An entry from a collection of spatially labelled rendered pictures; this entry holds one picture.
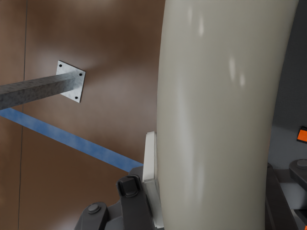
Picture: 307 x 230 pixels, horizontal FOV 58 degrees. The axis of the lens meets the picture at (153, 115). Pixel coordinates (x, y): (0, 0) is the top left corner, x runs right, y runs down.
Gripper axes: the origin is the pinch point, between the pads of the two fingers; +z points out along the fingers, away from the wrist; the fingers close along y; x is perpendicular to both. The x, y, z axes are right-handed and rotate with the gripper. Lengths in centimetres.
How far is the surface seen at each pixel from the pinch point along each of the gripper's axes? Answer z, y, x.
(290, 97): 102, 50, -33
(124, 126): 135, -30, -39
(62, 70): 151, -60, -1
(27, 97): 116, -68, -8
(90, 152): 145, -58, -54
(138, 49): 132, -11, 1
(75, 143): 149, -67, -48
